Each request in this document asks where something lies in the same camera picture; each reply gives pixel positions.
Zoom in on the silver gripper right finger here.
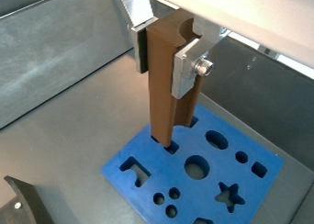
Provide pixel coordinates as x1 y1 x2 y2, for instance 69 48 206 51
173 16 230 99

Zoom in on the black curved bracket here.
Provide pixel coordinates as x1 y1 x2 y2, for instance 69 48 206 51
0 175 55 224

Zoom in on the blue shape sorting board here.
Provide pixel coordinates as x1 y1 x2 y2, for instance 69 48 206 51
102 106 284 224

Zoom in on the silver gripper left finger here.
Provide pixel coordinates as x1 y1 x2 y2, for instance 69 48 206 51
122 0 158 73

